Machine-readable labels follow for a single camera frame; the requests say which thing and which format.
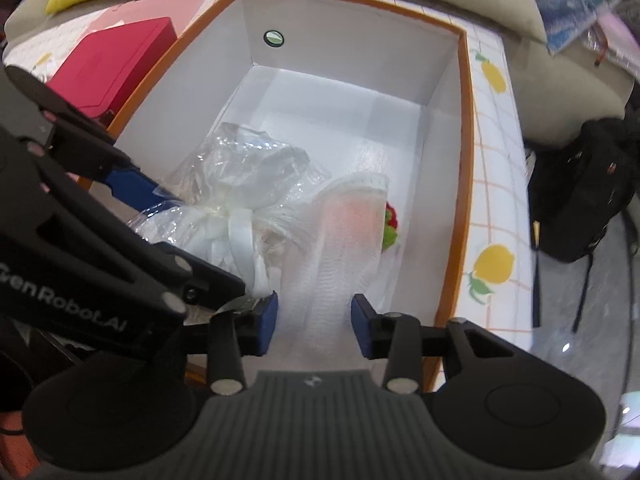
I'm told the orange box white inside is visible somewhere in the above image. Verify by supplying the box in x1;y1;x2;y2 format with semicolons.
80;0;476;392

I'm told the black backpack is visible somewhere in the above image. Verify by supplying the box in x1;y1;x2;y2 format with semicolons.
526;116;640;332

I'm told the pile of printed papers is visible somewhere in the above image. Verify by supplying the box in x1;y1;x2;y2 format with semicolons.
585;0;640;82

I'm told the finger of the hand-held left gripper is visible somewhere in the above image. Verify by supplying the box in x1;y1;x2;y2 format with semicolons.
25;141;247;317
0;64;172;212

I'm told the lemon print checked tablecloth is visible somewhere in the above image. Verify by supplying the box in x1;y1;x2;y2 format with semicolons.
5;0;538;396

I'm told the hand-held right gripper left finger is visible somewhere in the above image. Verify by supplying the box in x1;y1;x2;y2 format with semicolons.
186;290;279;396

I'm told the white foam net sleeve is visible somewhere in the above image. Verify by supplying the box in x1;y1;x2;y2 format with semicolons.
277;172;392;361

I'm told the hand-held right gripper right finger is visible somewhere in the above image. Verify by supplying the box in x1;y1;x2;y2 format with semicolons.
351;294;528;395

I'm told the red green soft toy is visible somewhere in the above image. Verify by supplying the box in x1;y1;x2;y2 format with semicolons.
381;202;404;252

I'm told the pink placemat bottle print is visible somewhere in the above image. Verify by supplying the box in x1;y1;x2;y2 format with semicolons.
92;0;237;47

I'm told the clear plastic bag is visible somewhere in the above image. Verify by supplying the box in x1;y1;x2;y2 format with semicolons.
122;122;333;302

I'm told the red box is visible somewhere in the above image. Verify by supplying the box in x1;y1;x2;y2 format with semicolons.
47;16;179;122

